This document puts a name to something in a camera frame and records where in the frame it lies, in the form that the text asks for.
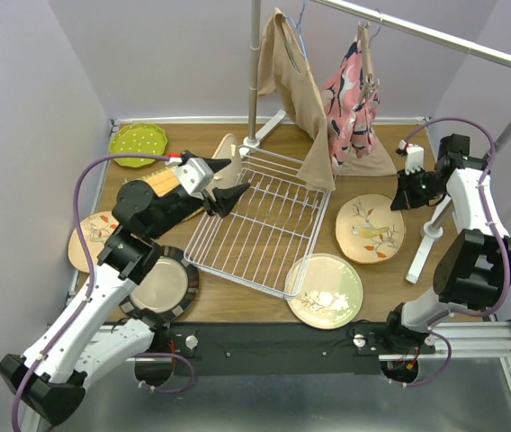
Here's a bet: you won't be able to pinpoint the green polka dot plate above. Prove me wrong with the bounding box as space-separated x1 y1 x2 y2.
108 123 168 168

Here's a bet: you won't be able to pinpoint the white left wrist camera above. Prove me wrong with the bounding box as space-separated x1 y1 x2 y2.
166 151 214 199

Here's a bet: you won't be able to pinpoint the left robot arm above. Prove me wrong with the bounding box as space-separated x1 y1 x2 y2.
0 151 249 430

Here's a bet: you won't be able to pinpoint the cream green floral plate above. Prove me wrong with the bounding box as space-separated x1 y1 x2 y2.
285 253 363 330

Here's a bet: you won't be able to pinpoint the pink patterned hanging garment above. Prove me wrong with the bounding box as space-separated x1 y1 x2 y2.
322 40 379 176

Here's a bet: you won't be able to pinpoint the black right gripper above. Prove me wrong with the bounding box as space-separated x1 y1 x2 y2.
391 166 448 210

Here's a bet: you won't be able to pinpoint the white wire dish rack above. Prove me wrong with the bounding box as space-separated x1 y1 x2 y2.
184 146 331 300

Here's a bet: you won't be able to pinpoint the white clothes rack frame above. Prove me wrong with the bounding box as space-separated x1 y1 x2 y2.
237 0 511 284

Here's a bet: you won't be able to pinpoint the wooden clip hanger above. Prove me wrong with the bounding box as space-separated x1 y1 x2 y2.
357 22 380 104

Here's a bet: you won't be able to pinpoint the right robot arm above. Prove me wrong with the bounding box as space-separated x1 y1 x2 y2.
381 134 511 353

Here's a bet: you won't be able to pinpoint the beige hanging shirt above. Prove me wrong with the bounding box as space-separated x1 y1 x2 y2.
257 10 396 190

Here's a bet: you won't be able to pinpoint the blue wire hanger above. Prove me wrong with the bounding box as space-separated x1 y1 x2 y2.
283 0 308 59

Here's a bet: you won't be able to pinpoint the black rimmed silver plate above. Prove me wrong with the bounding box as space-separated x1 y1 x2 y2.
119 246 200 328

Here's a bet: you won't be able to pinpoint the yellow woven placemat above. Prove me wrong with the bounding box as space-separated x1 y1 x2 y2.
140 166 180 197

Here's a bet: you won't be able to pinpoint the beige plate orange leaves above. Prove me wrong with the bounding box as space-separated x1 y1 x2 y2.
67 211 118 273

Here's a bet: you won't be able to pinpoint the bird pattern beige plate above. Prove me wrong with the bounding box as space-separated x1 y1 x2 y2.
335 193 406 265

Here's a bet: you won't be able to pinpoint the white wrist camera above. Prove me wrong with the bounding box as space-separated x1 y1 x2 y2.
166 151 214 199
397 139 425 176

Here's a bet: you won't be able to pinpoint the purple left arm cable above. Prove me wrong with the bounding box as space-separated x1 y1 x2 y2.
11 152 196 432

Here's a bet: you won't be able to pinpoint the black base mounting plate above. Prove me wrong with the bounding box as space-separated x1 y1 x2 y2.
111 319 423 378

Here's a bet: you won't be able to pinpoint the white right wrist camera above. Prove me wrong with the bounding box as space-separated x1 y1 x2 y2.
397 139 425 176

